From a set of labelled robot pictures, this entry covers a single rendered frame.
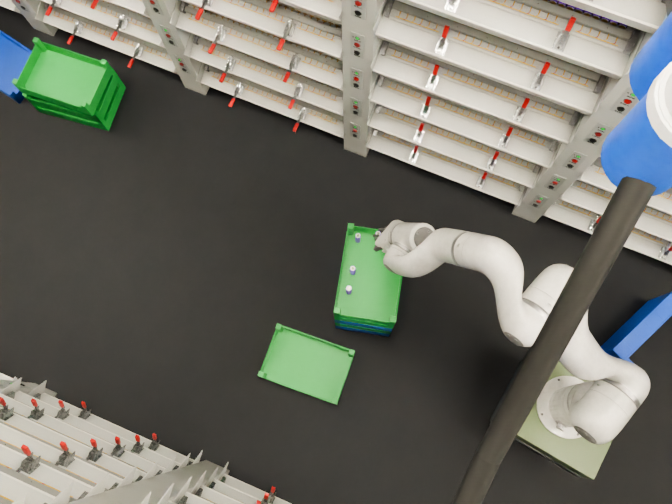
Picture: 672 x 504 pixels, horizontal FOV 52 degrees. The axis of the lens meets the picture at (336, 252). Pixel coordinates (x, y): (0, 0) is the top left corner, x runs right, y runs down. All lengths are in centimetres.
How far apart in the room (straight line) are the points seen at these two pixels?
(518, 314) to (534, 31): 66
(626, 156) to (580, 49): 123
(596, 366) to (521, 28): 82
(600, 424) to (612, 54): 89
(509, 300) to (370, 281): 78
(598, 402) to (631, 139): 142
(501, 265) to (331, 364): 113
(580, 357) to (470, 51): 83
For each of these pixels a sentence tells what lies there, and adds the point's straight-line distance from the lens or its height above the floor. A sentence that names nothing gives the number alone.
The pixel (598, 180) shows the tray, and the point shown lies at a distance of 232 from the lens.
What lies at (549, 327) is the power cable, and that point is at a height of 202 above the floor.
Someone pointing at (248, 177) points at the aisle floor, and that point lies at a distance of 277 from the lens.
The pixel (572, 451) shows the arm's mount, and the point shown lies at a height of 38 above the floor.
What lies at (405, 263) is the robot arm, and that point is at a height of 79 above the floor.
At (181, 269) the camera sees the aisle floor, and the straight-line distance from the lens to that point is 272.
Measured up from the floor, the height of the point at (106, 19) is 32.
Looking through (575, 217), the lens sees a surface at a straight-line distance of 270.
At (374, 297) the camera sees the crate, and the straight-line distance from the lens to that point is 230.
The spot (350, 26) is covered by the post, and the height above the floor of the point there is 91.
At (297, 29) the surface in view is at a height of 73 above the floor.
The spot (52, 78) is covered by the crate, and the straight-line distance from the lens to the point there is 296.
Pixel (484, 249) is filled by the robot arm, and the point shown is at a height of 103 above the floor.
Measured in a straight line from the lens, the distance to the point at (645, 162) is 53.
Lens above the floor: 259
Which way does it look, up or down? 77 degrees down
